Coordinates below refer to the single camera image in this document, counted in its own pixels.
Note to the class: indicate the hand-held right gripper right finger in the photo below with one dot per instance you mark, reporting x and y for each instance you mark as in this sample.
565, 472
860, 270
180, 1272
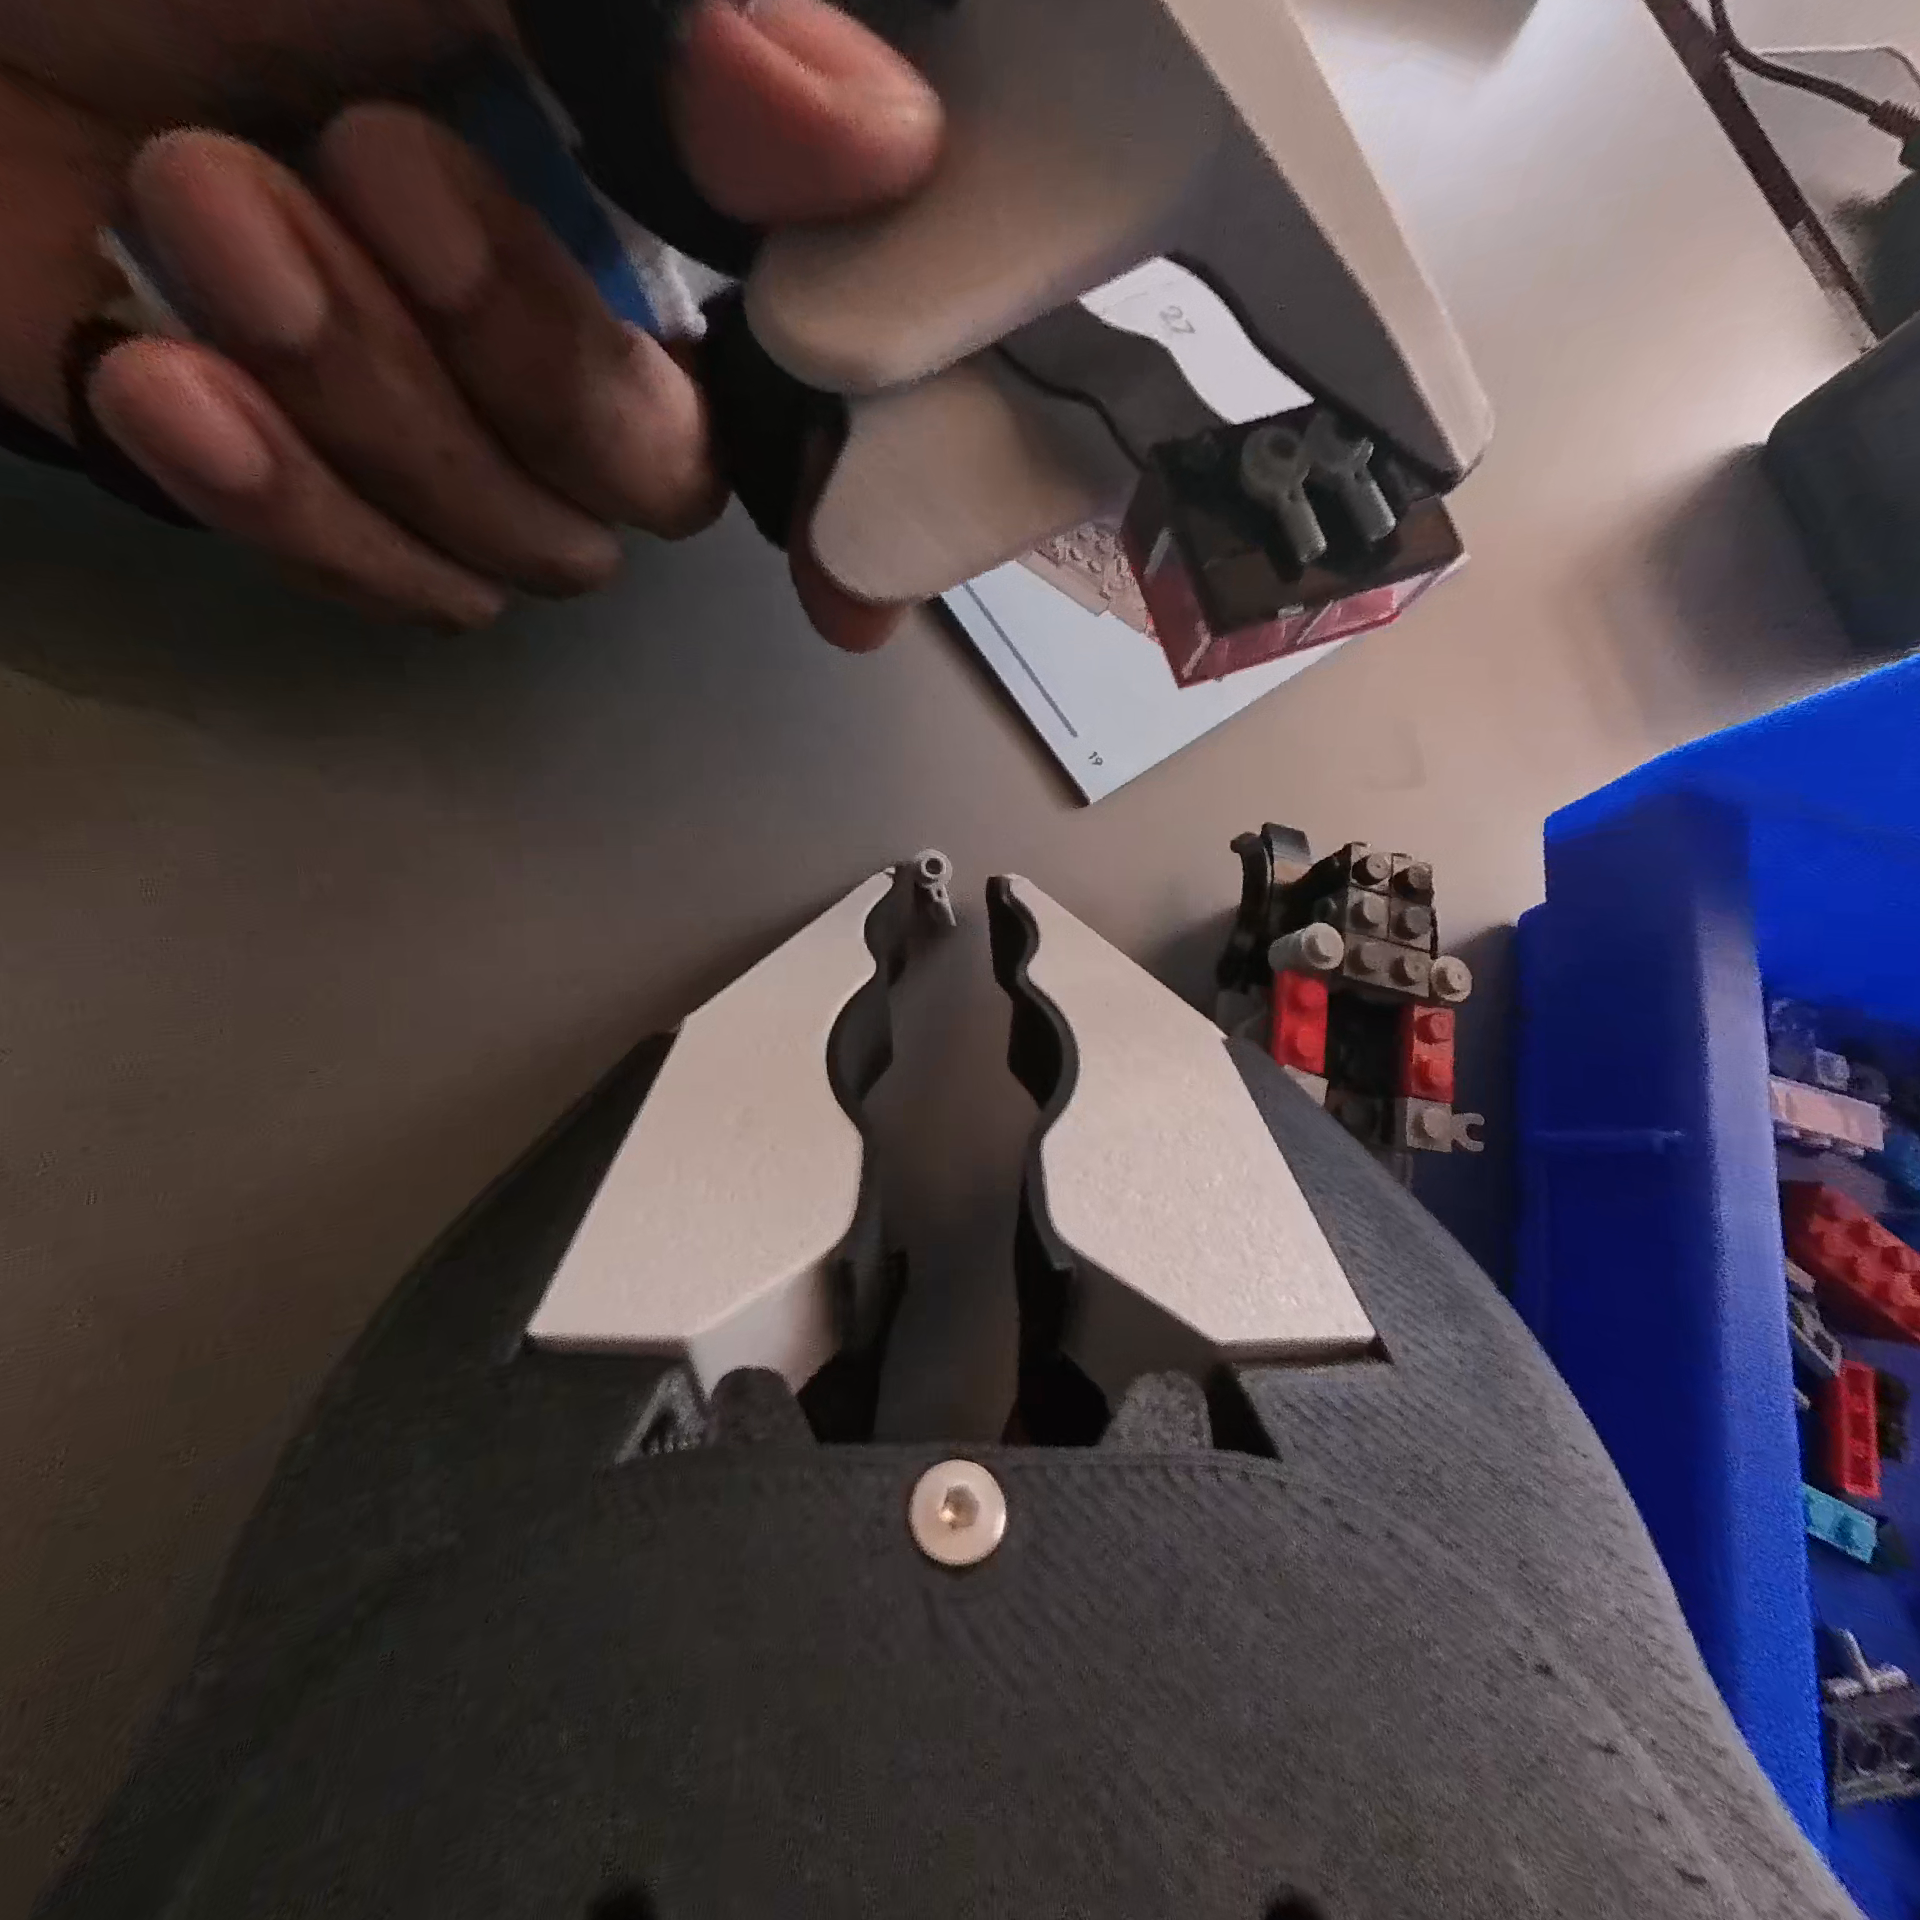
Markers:
1201, 1185

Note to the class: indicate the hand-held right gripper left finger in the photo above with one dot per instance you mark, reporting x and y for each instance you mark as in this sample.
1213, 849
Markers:
721, 1171

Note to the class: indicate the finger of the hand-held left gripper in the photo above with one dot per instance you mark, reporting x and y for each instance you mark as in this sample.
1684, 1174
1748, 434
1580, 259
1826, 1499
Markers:
1319, 224
1065, 481

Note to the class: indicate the small black red brick block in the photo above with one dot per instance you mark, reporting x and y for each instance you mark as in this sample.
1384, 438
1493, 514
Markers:
1289, 585

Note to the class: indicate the grey black brick spaceship model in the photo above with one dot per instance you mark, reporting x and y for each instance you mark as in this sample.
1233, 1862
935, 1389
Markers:
1366, 990

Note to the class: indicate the small grey peg brick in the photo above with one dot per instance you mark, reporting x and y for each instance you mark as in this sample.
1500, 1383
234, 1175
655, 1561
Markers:
934, 878

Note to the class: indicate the person's left hand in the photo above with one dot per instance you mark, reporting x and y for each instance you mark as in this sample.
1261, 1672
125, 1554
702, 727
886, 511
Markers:
376, 299

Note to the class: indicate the brick building instruction booklet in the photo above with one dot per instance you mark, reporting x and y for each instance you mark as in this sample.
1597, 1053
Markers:
1079, 675

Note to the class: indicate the blue plastic bin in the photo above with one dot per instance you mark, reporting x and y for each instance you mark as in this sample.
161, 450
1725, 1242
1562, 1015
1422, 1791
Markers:
1634, 1201

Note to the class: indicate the black device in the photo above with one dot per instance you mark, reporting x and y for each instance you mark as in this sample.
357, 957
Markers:
1852, 494

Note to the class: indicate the pile of loose toy bricks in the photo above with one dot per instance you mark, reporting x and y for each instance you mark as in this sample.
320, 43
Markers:
1852, 1275

